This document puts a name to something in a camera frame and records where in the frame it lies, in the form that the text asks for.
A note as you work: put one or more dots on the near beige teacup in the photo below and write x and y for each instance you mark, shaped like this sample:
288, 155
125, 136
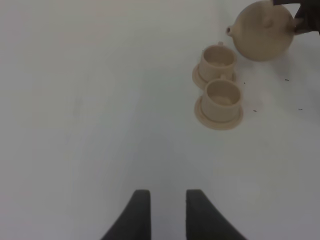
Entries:
221, 100

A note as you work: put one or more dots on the beige teacup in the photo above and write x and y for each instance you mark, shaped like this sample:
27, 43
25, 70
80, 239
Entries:
221, 100
217, 60

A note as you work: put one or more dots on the beige teapot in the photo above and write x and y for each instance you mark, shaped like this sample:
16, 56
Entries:
263, 31

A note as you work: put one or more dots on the near beige cup saucer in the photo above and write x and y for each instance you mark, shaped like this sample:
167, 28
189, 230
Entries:
220, 126

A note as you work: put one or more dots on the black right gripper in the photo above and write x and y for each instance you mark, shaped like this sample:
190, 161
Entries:
307, 18

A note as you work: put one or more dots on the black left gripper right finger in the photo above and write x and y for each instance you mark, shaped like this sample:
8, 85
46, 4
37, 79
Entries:
204, 221

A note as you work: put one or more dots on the far beige teacup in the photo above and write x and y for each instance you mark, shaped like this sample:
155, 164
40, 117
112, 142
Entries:
217, 60

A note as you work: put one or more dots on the far beige cup saucer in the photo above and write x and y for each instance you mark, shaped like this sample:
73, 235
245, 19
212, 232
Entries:
197, 79

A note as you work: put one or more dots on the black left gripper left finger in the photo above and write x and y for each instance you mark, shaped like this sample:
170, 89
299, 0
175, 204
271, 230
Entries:
134, 223

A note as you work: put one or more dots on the beige cup saucer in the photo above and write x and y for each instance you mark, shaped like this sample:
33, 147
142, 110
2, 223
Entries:
220, 126
197, 79

